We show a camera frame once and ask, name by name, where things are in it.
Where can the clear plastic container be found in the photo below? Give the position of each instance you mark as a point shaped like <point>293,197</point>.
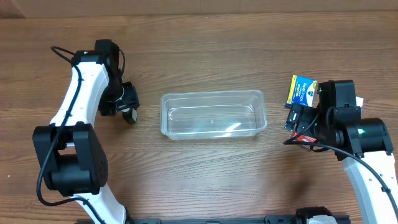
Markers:
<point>212,114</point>

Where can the blue yellow VapoDrops box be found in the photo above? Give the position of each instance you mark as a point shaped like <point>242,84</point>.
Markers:
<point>301,91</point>

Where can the black bottle white cap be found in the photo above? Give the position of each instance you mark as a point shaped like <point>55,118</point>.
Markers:
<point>130,115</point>

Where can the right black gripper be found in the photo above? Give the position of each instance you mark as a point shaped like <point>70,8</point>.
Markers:
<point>296,116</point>

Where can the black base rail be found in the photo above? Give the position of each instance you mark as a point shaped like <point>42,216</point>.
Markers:
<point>304,215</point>

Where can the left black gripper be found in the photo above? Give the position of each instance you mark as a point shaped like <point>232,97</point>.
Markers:
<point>125,104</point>

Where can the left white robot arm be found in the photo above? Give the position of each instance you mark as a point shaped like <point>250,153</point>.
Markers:
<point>73,164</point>

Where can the white blue medicine box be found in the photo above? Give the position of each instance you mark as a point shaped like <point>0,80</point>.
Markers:
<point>359,101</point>

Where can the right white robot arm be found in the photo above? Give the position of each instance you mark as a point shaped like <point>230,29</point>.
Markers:
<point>362,145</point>

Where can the red Panadol box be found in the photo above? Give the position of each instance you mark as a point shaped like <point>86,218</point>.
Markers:
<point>303,137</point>

